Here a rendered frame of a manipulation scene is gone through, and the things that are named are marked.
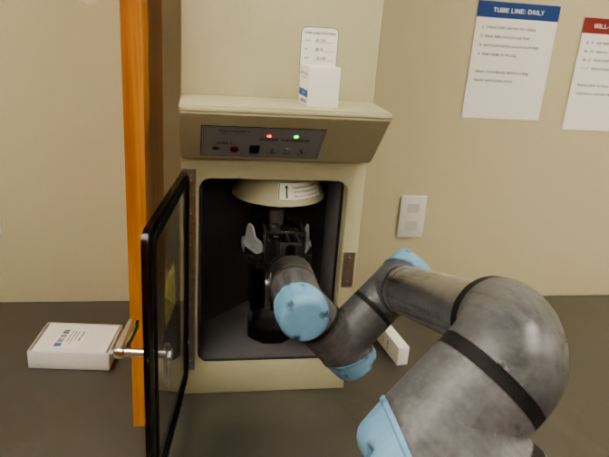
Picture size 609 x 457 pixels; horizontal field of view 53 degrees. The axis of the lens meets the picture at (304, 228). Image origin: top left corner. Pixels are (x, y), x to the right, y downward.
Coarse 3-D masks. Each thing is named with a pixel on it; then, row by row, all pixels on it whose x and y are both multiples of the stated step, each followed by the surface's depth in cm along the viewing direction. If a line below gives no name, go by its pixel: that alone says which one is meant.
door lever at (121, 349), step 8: (128, 320) 89; (136, 320) 89; (128, 328) 86; (136, 328) 88; (120, 336) 84; (128, 336) 84; (120, 344) 82; (128, 344) 83; (112, 352) 81; (120, 352) 81; (128, 352) 81; (136, 352) 82
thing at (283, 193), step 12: (240, 180) 112; (252, 180) 110; (264, 180) 109; (276, 180) 108; (288, 180) 109; (300, 180) 110; (312, 180) 112; (240, 192) 111; (252, 192) 109; (264, 192) 108; (276, 192) 108; (288, 192) 108; (300, 192) 109; (312, 192) 111; (264, 204) 108; (276, 204) 108; (288, 204) 108; (300, 204) 109; (312, 204) 111
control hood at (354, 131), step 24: (192, 96) 95; (216, 96) 97; (240, 96) 99; (192, 120) 89; (216, 120) 90; (240, 120) 90; (264, 120) 90; (288, 120) 91; (312, 120) 91; (336, 120) 92; (360, 120) 92; (384, 120) 93; (192, 144) 95; (336, 144) 98; (360, 144) 98
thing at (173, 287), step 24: (168, 192) 87; (144, 240) 72; (168, 240) 86; (144, 264) 73; (168, 264) 87; (144, 288) 74; (168, 288) 88; (144, 312) 75; (168, 312) 89; (144, 336) 76; (168, 336) 90; (144, 360) 77; (144, 384) 79; (168, 408) 94; (168, 432) 95
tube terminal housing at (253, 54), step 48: (192, 0) 93; (240, 0) 94; (288, 0) 95; (336, 0) 96; (192, 48) 95; (240, 48) 97; (288, 48) 98; (288, 96) 100; (336, 288) 117; (192, 384) 116; (240, 384) 118; (288, 384) 120; (336, 384) 122
